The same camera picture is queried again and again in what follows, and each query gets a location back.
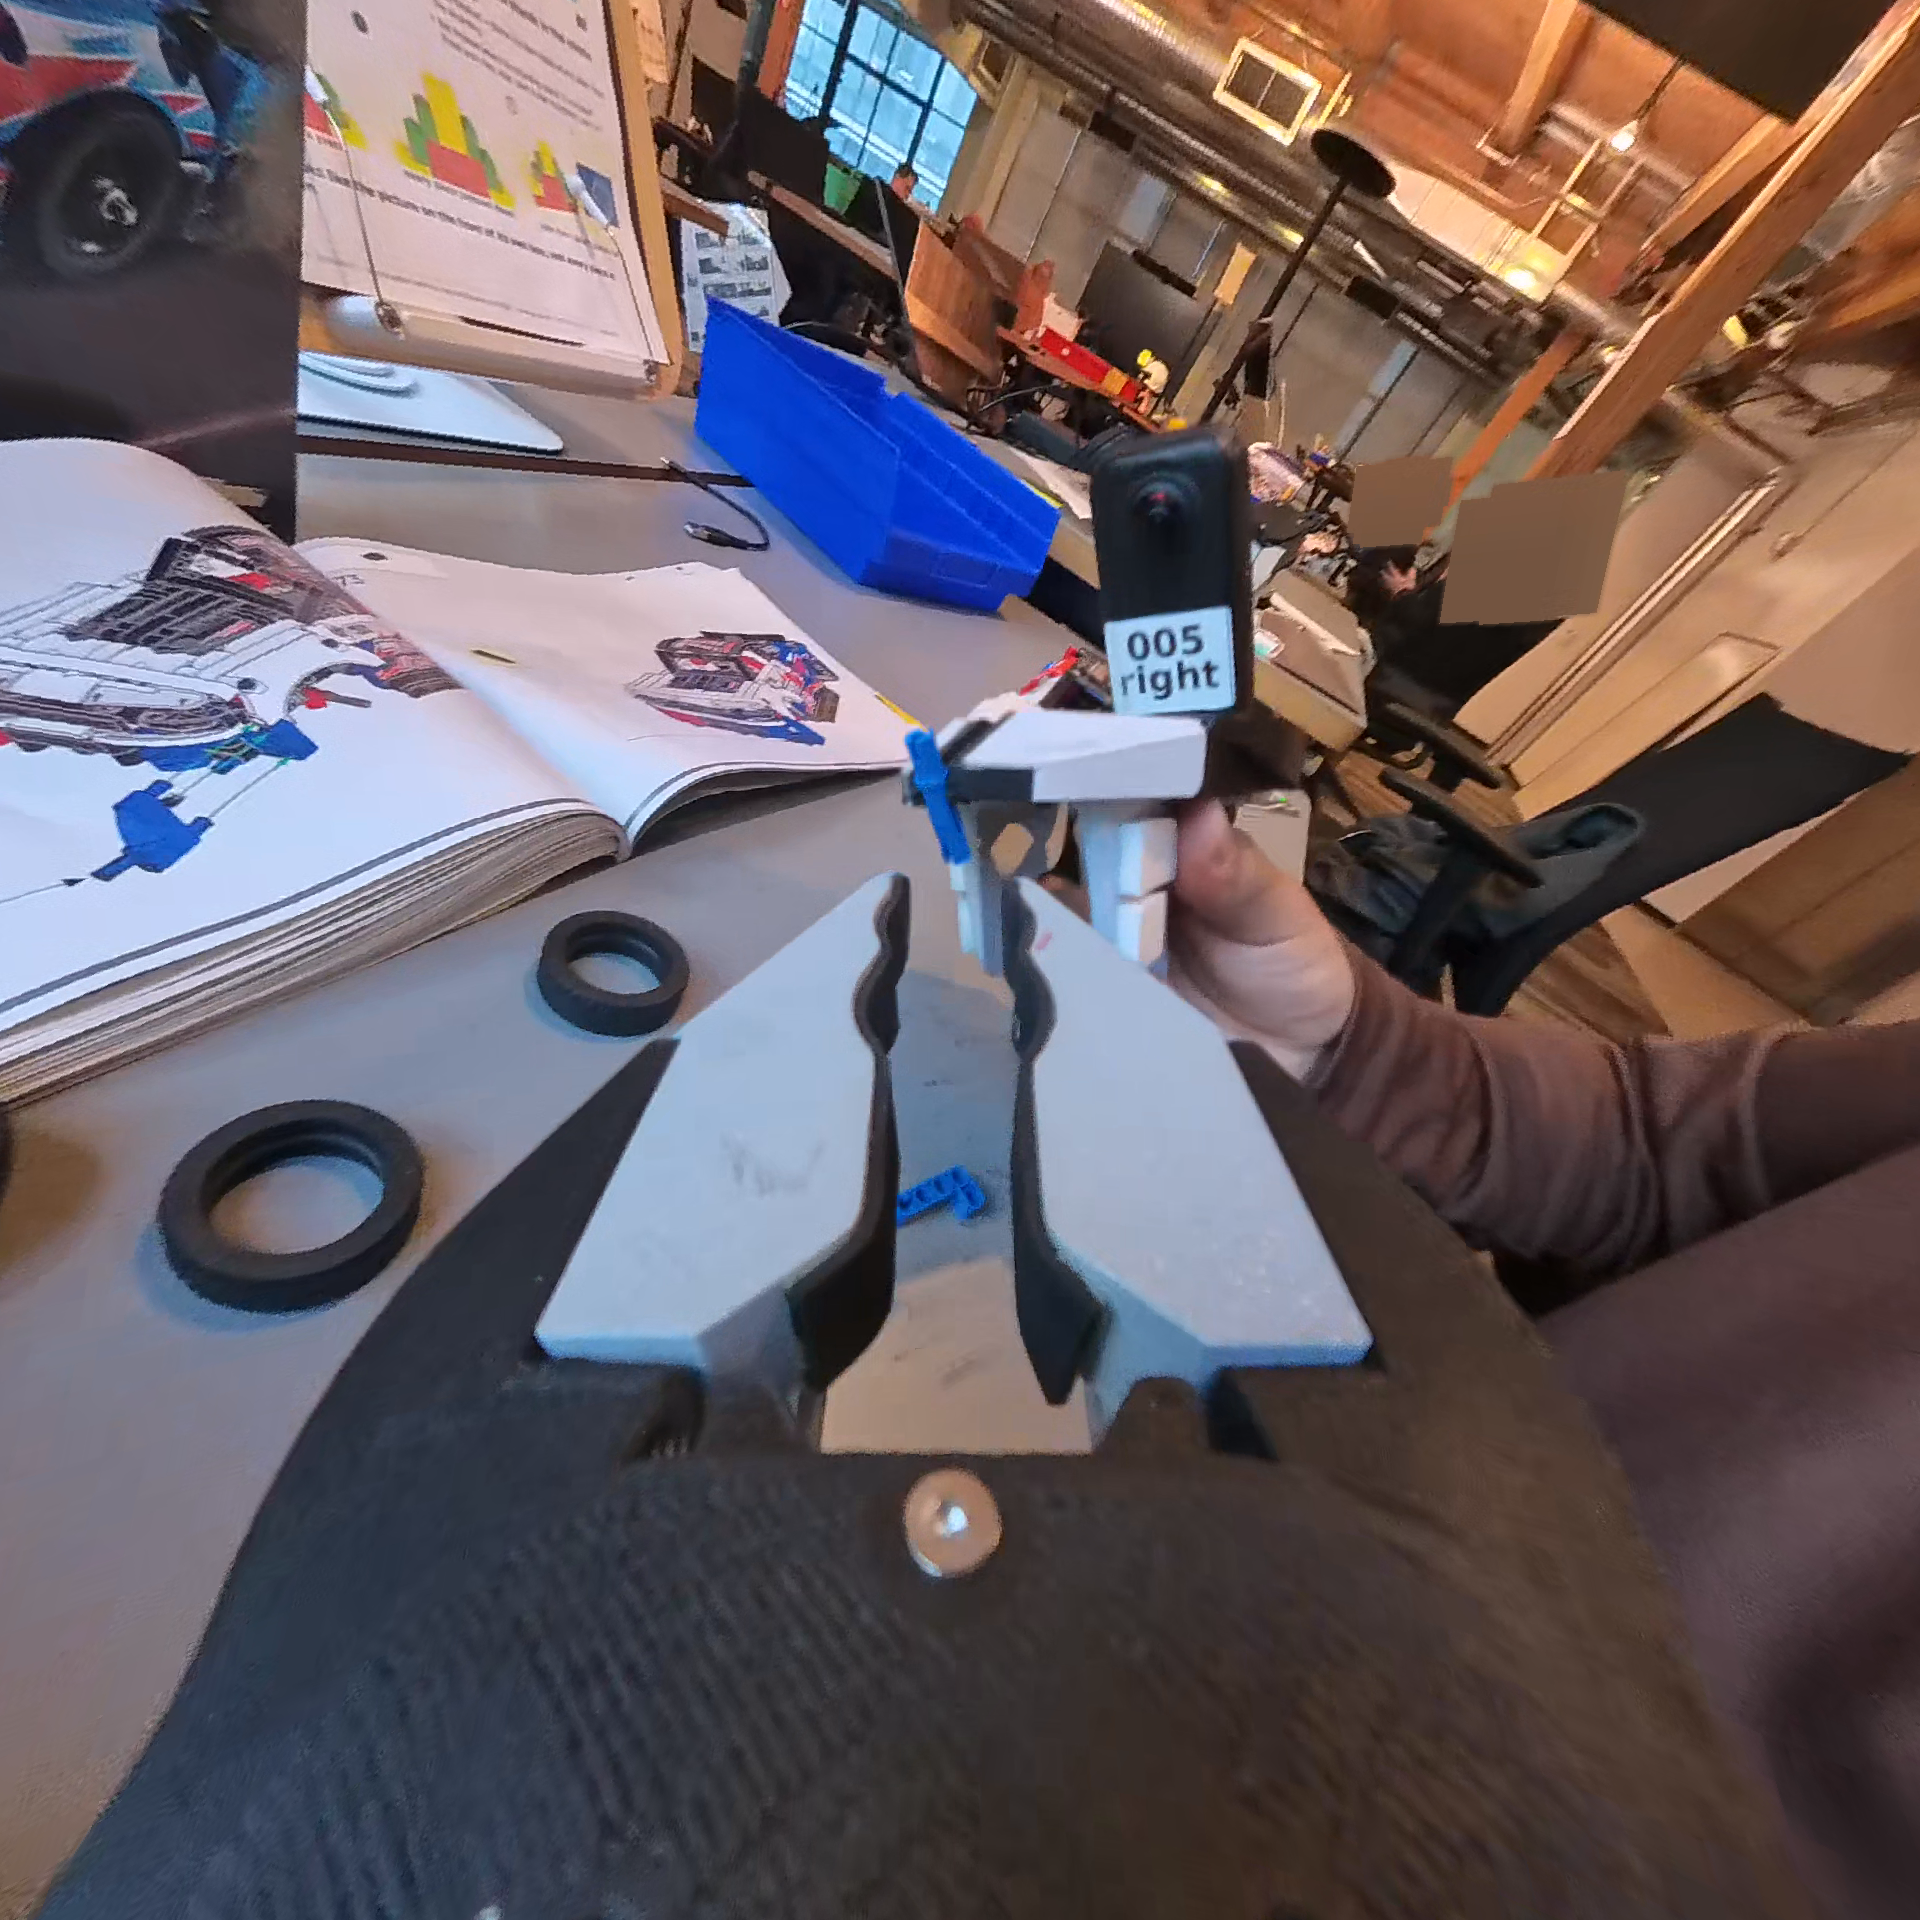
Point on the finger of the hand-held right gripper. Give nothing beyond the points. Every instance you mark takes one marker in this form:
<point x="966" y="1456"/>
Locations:
<point x="983" y="916"/>
<point x="1110" y="757"/>

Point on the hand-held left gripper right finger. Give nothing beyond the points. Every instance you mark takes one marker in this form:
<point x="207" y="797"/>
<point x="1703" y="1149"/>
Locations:
<point x="1200" y="1200"/>

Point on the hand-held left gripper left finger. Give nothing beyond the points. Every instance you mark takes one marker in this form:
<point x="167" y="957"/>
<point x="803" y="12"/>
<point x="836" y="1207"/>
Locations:
<point x="705" y="1184"/>

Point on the toy brick race car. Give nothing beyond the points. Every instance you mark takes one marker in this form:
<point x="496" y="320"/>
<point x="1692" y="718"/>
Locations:
<point x="1067" y="675"/>

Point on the blue connector pin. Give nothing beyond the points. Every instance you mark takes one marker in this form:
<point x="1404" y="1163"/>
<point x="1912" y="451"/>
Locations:
<point x="937" y="788"/>

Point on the blue L-shaped beam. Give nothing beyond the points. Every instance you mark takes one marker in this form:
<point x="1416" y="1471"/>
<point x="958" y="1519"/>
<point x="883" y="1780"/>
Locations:
<point x="930" y="1197"/>

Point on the black rubber tyre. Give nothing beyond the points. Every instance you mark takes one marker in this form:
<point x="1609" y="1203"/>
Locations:
<point x="284" y="1291"/>
<point x="615" y="1018"/>

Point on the grey desk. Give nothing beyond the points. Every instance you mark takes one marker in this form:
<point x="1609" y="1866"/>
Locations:
<point x="494" y="1172"/>

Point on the person's right hand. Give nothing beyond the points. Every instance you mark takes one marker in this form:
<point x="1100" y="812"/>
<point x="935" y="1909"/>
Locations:
<point x="1259" y="960"/>

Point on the black office chair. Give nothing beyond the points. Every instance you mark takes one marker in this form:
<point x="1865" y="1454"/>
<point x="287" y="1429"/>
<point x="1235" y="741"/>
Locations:
<point x="1441" y="734"/>
<point x="1575" y="855"/>

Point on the blue plastic bin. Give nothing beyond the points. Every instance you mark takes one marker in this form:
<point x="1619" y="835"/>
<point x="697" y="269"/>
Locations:
<point x="839" y="451"/>

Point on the black floor lamp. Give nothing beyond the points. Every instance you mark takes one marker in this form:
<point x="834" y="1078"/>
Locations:
<point x="1348" y="158"/>

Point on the white ceiling vent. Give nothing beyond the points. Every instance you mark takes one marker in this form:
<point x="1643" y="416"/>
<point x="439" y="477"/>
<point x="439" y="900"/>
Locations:
<point x="1267" y="91"/>

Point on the open instruction booklet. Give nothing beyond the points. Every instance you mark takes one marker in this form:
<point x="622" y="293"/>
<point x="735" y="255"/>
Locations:
<point x="523" y="675"/>

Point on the large paned window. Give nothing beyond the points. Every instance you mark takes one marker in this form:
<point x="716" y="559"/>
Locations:
<point x="886" y="91"/>

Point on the wooden beam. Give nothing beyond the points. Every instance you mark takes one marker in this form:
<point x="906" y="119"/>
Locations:
<point x="1723" y="270"/>

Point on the instruction sheet on stand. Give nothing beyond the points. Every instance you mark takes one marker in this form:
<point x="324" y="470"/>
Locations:
<point x="646" y="150"/>

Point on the printed instruction sheet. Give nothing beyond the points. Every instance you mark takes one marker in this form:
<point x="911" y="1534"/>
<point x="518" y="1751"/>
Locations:
<point x="494" y="270"/>

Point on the white flat pad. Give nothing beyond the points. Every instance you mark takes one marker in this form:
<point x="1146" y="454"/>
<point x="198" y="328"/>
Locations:
<point x="451" y="422"/>

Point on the black screen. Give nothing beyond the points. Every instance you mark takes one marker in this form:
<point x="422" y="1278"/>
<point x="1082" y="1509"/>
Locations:
<point x="1770" y="44"/>

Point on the black toy car box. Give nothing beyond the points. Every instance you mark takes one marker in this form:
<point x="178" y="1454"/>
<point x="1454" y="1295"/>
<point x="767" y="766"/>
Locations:
<point x="150" y="375"/>

